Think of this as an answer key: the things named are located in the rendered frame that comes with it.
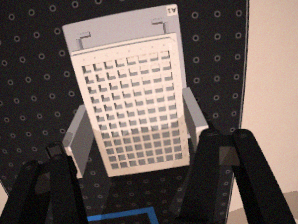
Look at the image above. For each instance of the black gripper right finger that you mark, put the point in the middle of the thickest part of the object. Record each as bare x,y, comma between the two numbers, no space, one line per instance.
262,198

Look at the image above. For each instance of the blue tape outline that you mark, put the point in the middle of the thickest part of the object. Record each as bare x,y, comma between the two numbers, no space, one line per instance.
149,210

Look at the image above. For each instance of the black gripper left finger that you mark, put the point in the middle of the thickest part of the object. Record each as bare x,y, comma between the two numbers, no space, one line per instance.
53,180

